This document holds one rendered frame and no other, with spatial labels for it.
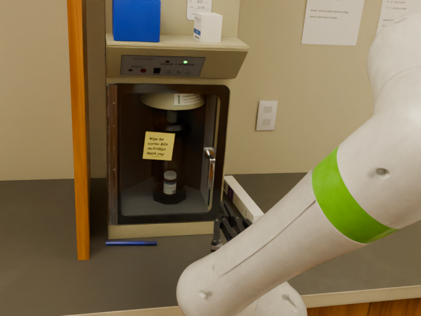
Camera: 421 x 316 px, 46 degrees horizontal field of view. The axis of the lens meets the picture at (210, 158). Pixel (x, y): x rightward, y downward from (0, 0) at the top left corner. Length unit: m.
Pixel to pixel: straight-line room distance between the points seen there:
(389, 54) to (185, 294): 0.45
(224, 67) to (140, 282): 0.57
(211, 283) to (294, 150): 1.24
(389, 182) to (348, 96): 1.42
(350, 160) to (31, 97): 1.32
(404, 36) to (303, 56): 1.19
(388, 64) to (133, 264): 0.91
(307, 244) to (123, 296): 0.70
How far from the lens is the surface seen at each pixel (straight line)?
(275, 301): 0.83
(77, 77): 1.15
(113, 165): 1.31
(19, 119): 1.75
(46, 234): 1.47
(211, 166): 1.29
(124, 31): 1.11
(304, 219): 0.59
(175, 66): 1.18
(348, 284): 1.36
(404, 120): 0.51
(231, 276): 0.71
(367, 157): 0.53
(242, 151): 1.85
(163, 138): 1.29
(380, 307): 1.46
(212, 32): 1.16
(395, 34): 0.65
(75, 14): 1.12
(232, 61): 1.19
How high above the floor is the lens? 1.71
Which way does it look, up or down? 23 degrees down
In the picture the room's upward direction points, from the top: 4 degrees clockwise
